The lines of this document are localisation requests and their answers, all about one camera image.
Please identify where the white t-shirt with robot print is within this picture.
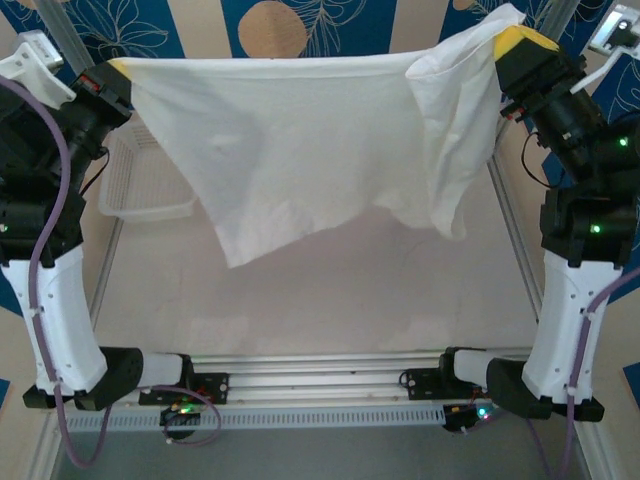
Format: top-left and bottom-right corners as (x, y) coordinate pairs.
(110, 2), (527, 271)

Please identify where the white plastic mesh basket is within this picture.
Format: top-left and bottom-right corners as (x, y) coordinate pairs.
(97, 124), (199, 221)

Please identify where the black left controller board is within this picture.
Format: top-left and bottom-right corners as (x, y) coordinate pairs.
(159, 402), (204, 441)

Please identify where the black controller board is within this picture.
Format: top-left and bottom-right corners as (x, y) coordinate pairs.
(159, 402), (204, 441)
(442, 402), (496, 435)

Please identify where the black right controller board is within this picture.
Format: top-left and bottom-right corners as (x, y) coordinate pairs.
(442, 402), (496, 435)

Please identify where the aluminium corner post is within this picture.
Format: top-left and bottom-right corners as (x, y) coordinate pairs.
(42, 0), (96, 71)
(534, 0), (574, 39)

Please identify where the thin black right gripper cable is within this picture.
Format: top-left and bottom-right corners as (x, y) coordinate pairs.
(521, 132), (549, 190)

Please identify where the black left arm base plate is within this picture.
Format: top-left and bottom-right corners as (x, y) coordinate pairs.
(138, 372), (231, 406)

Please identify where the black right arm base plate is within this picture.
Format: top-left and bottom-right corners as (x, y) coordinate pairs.
(399, 367), (496, 401)

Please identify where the aluminium rail frame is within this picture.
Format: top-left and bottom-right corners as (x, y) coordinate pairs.
(42, 352), (594, 414)

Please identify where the grey slotted cable duct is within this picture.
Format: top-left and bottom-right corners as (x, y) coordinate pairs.
(62, 404), (449, 434)

